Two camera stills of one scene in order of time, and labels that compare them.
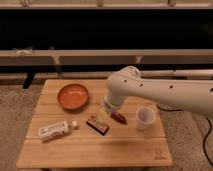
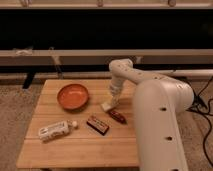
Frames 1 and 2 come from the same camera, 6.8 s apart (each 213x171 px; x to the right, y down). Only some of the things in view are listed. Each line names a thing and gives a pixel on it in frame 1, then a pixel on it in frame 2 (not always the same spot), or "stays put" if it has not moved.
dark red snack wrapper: (116, 115) stays put
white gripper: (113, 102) → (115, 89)
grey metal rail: (107, 57) stays put
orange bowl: (73, 97) stays put
